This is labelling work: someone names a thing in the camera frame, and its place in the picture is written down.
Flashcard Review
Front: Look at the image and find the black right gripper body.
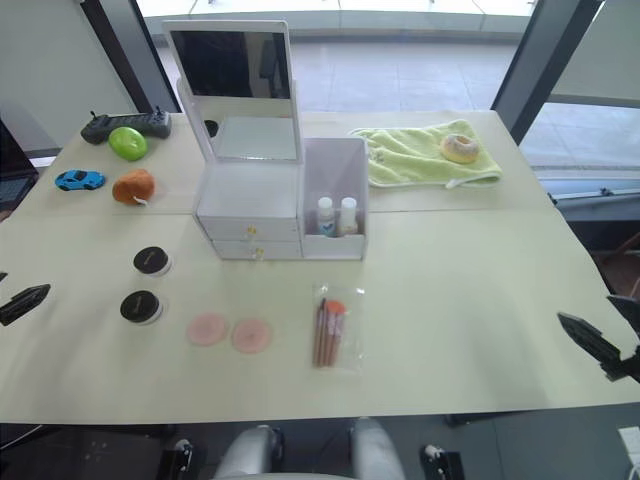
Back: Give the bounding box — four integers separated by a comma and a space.
599, 344, 640, 384

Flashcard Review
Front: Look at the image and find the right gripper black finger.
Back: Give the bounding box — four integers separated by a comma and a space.
607, 294, 640, 332
557, 312, 624, 363

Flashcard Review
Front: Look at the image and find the white drawer with gold knob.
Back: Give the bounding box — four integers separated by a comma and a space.
212, 240, 303, 262
197, 215, 301, 244

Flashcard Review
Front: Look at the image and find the round pink makeup sponge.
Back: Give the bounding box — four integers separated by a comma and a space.
186, 312, 227, 346
230, 318, 275, 355

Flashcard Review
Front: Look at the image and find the white cosmetic organizer box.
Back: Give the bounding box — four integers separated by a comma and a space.
177, 77, 371, 262

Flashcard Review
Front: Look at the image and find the black laptop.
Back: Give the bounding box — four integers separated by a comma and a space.
0, 117, 40, 214

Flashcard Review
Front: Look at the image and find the round black compact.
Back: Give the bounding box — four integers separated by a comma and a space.
132, 245, 174, 277
119, 290, 164, 327

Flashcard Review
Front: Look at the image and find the blue toy car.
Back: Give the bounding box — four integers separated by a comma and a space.
53, 168, 106, 192

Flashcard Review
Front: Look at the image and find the orange plush toy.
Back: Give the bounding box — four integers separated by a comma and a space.
111, 168, 156, 206

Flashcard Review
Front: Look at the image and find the green toy apple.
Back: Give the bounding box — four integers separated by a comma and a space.
108, 126, 149, 162

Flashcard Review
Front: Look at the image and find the black box with white knob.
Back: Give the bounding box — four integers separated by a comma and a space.
159, 438, 194, 480
419, 443, 464, 480

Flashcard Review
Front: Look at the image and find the dark grey remote controller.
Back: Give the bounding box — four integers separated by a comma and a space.
80, 107, 173, 146

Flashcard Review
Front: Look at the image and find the sprinkled toy donut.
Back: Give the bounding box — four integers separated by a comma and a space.
439, 133, 480, 164

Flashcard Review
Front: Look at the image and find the silver robot right thigh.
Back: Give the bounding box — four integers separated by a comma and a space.
349, 417, 406, 480

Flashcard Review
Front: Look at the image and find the silver robot thigh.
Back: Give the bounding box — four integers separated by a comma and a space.
349, 417, 406, 480
214, 424, 281, 480

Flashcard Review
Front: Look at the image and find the light green towel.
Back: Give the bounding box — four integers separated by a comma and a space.
348, 118, 504, 190

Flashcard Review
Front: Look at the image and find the small bottle with beige contents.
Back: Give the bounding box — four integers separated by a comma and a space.
339, 197, 359, 236

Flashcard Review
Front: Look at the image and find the silver robot left thigh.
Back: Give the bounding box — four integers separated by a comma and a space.
214, 424, 281, 480

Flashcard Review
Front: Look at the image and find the small bottle with blue label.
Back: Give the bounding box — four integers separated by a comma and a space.
317, 196, 335, 238

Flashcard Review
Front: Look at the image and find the white framed tilting mirror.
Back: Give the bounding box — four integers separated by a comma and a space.
162, 19, 304, 164

